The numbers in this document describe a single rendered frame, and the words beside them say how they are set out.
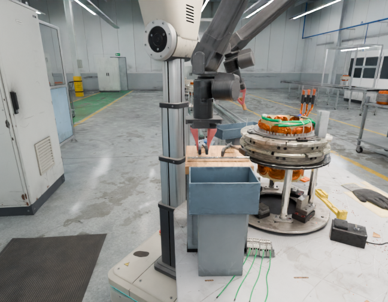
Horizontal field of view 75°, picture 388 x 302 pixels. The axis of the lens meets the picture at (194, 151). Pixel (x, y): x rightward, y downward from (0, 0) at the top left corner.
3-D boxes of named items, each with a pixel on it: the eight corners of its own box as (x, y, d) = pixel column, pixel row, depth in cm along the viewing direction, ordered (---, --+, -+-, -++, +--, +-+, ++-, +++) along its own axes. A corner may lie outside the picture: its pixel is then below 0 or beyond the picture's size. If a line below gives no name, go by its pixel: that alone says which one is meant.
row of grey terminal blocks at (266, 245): (273, 248, 79) (275, 237, 78) (275, 259, 75) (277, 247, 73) (241, 245, 81) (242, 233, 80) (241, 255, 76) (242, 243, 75)
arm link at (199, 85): (199, 75, 73) (189, 76, 69) (221, 76, 70) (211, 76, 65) (199, 100, 75) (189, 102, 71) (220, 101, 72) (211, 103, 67)
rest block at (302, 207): (294, 211, 93) (296, 198, 91) (302, 205, 97) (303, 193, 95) (306, 216, 90) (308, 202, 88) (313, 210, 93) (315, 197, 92)
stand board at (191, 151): (253, 174, 70) (254, 166, 69) (185, 174, 70) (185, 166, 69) (240, 151, 89) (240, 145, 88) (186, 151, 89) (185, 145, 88)
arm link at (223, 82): (208, 57, 74) (193, 51, 66) (246, 56, 68) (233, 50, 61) (205, 99, 76) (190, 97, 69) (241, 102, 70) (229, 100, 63)
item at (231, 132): (249, 172, 138) (253, 121, 129) (262, 180, 129) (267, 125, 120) (209, 180, 128) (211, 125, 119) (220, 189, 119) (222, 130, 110)
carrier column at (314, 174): (313, 205, 100) (321, 156, 94) (307, 205, 100) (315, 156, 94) (311, 202, 103) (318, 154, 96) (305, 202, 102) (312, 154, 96)
